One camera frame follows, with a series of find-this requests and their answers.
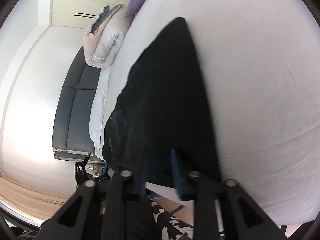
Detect black denim pants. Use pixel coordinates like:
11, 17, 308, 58
103, 17, 221, 190

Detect dark grey headboard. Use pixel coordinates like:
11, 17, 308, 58
52, 48, 104, 164

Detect folded beige duvet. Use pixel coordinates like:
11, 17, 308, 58
84, 4, 133, 69

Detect folded blue garment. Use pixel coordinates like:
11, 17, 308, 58
91, 4, 121, 34

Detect white bed mattress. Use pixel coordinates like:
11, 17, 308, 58
105, 0, 319, 225

